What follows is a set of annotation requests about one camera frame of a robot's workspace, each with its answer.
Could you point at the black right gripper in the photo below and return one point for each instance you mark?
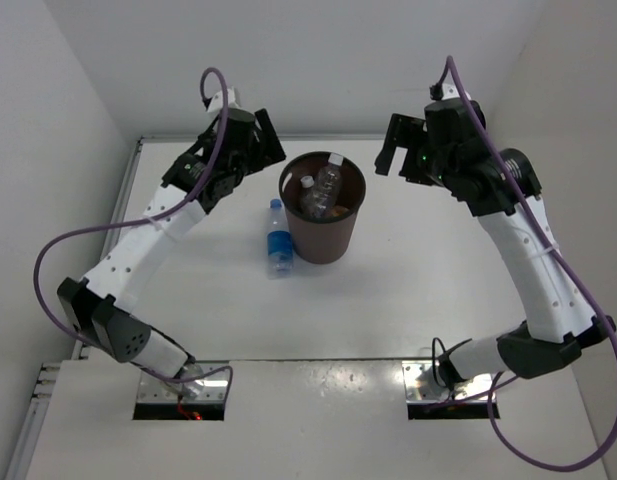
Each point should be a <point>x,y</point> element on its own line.
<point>407,133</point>

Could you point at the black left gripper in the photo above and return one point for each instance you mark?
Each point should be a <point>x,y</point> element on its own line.
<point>267,144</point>

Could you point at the clear plastic bottle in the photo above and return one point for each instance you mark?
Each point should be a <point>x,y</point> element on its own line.
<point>328,184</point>

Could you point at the white label clear bottle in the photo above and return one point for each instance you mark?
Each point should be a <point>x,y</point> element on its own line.
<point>307,199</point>

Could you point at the orange juice bottle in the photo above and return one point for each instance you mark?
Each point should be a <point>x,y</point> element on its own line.
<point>338,210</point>

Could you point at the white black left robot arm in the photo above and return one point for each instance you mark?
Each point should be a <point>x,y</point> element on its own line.
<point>100,305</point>

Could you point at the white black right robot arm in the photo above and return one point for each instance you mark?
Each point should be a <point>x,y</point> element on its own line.
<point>504,194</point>

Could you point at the brown plastic waste bin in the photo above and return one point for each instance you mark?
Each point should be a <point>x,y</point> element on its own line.
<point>324,240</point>

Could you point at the blue label water bottle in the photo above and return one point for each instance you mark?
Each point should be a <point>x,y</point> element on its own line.
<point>280,254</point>

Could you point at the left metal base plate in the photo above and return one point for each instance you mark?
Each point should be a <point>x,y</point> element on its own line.
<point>209,384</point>

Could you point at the metal base plate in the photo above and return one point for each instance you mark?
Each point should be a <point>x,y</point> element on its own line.
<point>421,390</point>
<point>209,384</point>

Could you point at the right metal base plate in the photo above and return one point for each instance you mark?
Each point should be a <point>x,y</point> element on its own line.
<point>421,390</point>

